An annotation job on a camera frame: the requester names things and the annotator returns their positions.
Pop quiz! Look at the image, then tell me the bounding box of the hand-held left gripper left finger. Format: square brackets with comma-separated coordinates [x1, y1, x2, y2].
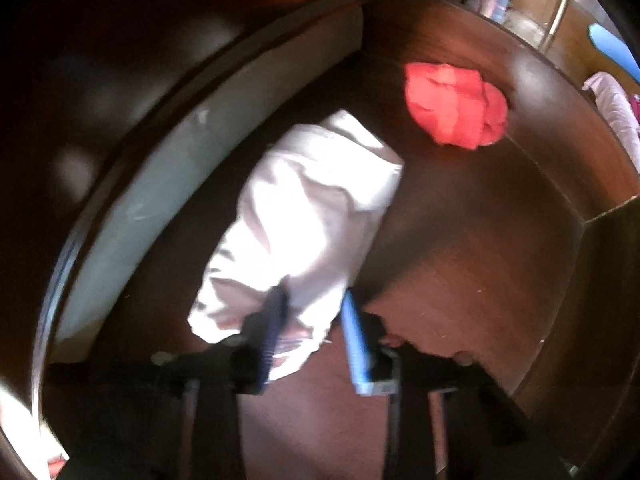
[50, 280, 293, 480]

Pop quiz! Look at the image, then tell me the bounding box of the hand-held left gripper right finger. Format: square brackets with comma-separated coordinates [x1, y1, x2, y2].
[341, 292, 576, 480]

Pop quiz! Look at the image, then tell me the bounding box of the white underwear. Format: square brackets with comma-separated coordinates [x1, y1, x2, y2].
[187, 109, 405, 381]

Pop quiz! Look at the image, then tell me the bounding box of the coral underwear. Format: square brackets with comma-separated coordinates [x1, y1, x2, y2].
[404, 61, 510, 150]

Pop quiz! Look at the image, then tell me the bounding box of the light pink cloth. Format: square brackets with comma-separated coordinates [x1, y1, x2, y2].
[582, 72, 640, 162]

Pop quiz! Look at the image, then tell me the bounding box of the metal pole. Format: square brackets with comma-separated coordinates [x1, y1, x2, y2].
[542, 0, 577, 54]

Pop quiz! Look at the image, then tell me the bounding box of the blue padded board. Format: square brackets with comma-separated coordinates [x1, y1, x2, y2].
[586, 22, 640, 84]

